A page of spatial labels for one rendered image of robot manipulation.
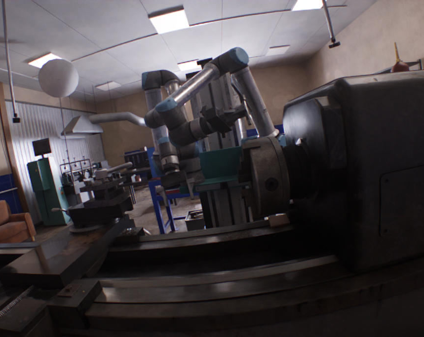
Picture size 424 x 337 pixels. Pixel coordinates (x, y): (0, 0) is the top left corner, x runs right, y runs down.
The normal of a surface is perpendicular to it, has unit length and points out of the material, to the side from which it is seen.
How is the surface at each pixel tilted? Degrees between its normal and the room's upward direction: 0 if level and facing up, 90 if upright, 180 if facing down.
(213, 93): 90
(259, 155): 47
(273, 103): 90
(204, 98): 90
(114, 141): 90
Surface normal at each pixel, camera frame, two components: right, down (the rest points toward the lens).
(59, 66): 0.65, 0.05
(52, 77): 0.43, 0.46
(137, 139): -0.08, 0.15
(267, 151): -0.18, -0.59
